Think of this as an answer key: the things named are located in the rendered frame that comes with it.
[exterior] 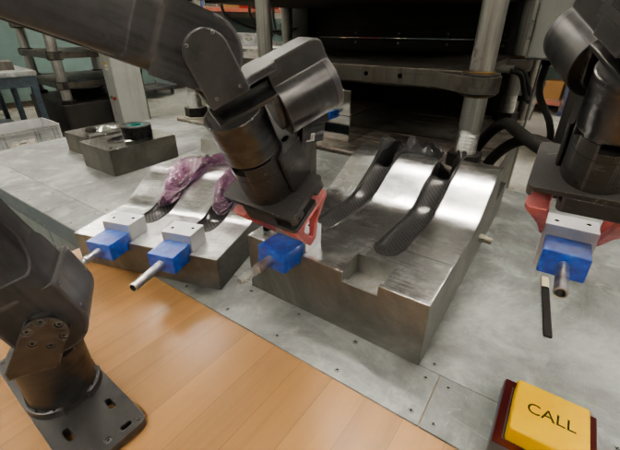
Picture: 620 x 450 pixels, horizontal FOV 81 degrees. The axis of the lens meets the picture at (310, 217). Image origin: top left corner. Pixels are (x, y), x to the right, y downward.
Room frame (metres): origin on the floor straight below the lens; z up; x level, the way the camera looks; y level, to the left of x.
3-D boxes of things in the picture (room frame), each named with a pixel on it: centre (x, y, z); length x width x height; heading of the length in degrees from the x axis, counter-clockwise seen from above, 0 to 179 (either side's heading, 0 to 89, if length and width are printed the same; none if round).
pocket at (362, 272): (0.36, -0.07, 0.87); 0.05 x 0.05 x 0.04; 55
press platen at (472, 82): (1.63, -0.19, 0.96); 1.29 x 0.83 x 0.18; 55
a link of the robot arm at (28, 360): (0.26, 0.25, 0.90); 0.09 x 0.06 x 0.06; 24
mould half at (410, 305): (0.57, -0.16, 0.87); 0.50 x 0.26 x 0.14; 145
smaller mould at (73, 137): (1.15, 0.66, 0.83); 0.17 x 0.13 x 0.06; 145
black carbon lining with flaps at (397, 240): (0.57, -0.14, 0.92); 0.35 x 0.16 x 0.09; 145
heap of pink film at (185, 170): (0.70, 0.18, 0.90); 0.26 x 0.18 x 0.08; 163
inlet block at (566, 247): (0.32, -0.27, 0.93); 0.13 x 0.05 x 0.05; 146
